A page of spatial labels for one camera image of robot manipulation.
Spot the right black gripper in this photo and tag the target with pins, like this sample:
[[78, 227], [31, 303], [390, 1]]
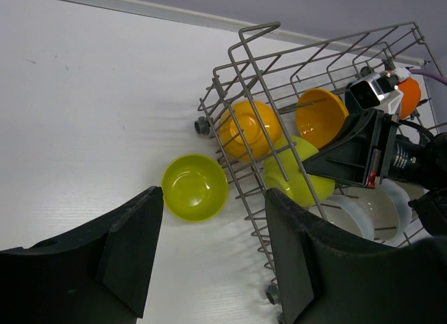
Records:
[[361, 153]]

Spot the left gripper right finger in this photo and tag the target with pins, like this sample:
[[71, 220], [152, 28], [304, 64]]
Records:
[[328, 275]]

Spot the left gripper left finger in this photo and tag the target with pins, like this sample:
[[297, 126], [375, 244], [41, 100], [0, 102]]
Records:
[[98, 272]]

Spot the grey wire dish rack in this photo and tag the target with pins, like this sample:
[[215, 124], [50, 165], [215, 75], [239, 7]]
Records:
[[278, 78]]

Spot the white bowl stack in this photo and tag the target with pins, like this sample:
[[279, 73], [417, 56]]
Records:
[[349, 215]]

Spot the orange bowl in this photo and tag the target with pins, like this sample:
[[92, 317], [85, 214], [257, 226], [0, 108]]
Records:
[[246, 124], [319, 116]]

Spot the green bowl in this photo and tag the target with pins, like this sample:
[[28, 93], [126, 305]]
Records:
[[296, 187], [195, 188]]

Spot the white bowl red rim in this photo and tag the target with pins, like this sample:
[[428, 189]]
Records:
[[411, 98]]

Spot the blue bowl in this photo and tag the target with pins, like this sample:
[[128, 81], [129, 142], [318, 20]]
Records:
[[348, 99]]

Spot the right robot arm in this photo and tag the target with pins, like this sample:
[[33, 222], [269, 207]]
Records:
[[419, 158]]

